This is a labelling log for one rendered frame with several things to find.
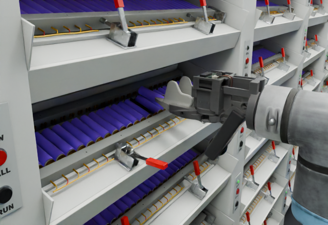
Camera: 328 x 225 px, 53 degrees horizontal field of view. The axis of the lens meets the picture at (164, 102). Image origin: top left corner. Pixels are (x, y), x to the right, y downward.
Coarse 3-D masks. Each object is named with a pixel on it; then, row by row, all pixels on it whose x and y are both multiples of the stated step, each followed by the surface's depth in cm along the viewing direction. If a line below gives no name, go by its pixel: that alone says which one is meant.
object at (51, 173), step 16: (128, 128) 61; (144, 128) 63; (96, 144) 54; (112, 144) 56; (64, 160) 49; (80, 160) 50; (96, 160) 53; (48, 176) 45; (64, 176) 48; (80, 176) 49
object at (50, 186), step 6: (174, 120) 72; (150, 132) 65; (138, 138) 62; (144, 138) 63; (132, 144) 60; (114, 150) 57; (102, 156) 55; (108, 156) 55; (84, 168) 51; (72, 174) 49; (60, 180) 48; (66, 180) 48; (48, 186) 46; (54, 186) 47
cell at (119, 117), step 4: (104, 108) 65; (108, 108) 65; (108, 112) 65; (112, 112) 65; (116, 112) 65; (112, 116) 64; (116, 116) 64; (120, 116) 64; (120, 120) 64; (124, 120) 64; (128, 120) 64; (124, 124) 63; (128, 124) 63
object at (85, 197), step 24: (144, 72) 81; (192, 72) 94; (72, 96) 63; (192, 120) 76; (144, 144) 62; (168, 144) 64; (192, 144) 73; (120, 168) 54; (144, 168) 57; (48, 192) 46; (72, 192) 47; (96, 192) 48; (120, 192) 54; (48, 216) 40; (72, 216) 44
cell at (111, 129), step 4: (92, 112) 63; (88, 116) 62; (92, 116) 62; (96, 116) 62; (96, 120) 61; (100, 120) 61; (104, 120) 62; (100, 124) 61; (104, 124) 61; (108, 124) 61; (104, 128) 60; (108, 128) 60; (112, 128) 60; (116, 128) 60; (112, 132) 60
